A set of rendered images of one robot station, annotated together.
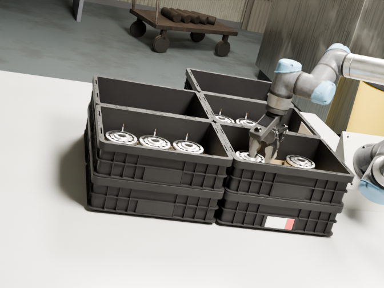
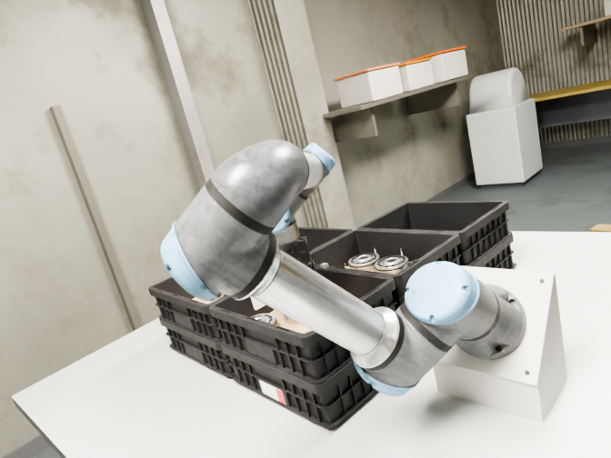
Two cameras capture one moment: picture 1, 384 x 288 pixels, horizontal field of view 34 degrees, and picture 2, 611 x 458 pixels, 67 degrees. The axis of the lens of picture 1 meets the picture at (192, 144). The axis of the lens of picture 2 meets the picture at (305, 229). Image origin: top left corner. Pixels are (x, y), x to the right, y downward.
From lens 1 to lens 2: 2.04 m
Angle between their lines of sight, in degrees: 63
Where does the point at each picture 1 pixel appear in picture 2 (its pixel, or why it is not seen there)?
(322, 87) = not seen: hidden behind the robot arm
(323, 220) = (309, 401)
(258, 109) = (414, 242)
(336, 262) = not seen: outside the picture
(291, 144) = (360, 288)
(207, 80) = (428, 212)
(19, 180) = not seen: hidden behind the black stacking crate
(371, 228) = (434, 438)
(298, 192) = (267, 353)
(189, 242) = (180, 392)
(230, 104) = (384, 240)
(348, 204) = (449, 387)
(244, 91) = (473, 217)
